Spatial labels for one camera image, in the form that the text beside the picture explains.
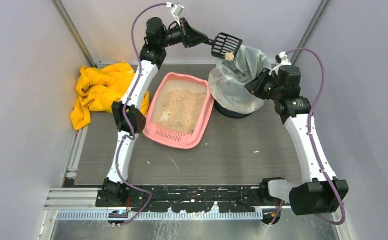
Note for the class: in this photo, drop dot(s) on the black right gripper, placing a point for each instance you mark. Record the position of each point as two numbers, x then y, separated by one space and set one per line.
259 84

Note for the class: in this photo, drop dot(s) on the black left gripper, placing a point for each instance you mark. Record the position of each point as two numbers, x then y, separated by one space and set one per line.
185 31

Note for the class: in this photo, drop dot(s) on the black litter scoop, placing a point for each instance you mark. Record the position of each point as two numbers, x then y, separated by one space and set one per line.
225 45

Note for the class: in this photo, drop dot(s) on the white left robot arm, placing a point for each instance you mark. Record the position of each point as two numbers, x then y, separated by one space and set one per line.
126 112

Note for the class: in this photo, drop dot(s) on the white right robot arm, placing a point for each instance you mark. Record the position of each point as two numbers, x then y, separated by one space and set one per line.
320 190

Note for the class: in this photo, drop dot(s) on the pink litter box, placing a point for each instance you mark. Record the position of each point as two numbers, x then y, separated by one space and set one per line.
174 139

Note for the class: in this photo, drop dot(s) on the beige cat litter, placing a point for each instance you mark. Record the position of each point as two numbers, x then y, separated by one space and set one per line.
180 110

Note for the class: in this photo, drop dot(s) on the white plastic bin liner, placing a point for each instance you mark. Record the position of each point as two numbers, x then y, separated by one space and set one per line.
227 80

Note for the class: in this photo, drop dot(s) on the black trash bin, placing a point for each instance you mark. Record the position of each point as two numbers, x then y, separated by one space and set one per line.
229 114

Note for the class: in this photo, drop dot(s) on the yellow cloth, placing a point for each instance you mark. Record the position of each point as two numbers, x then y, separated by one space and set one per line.
97 89

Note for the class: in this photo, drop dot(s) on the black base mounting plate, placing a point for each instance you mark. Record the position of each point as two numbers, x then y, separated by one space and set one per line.
185 198

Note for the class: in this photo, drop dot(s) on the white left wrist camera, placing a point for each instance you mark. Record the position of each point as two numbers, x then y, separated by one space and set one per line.
176 10

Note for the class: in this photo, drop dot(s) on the aluminium rail frame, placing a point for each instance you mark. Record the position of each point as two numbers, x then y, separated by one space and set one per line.
229 153

